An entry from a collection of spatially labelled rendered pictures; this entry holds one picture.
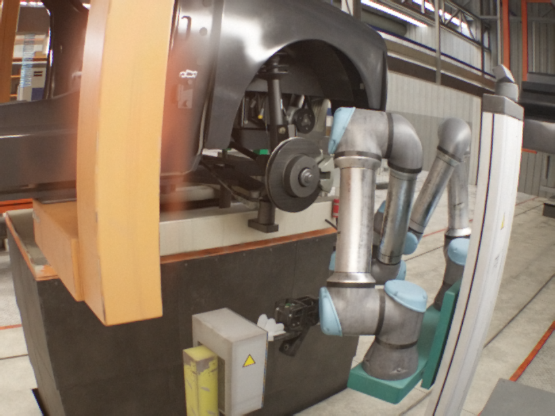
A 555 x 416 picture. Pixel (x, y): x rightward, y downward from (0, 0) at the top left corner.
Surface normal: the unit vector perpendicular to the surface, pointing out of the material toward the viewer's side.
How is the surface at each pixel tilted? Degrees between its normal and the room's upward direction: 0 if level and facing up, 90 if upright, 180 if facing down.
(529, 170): 90
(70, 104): 74
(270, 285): 90
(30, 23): 90
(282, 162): 90
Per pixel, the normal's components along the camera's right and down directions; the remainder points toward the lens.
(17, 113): 0.61, -0.10
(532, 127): -0.77, 0.08
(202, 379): 0.63, 0.19
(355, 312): -0.02, -0.14
